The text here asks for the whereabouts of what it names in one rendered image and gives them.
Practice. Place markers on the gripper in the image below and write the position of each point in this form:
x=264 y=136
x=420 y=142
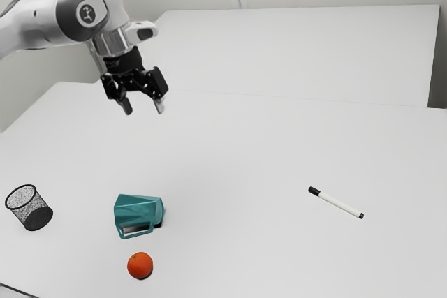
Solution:
x=123 y=66

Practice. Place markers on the teal faceted mug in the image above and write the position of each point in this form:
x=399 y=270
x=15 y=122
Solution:
x=138 y=215

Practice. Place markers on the orange fruit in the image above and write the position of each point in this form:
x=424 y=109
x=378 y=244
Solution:
x=140 y=265

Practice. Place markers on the white marker pen black cap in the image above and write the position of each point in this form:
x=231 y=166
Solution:
x=336 y=203

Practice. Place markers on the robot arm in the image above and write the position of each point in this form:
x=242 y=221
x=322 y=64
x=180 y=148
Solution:
x=38 y=22

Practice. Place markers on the black mesh pen holder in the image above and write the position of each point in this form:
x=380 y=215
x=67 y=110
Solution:
x=29 y=209

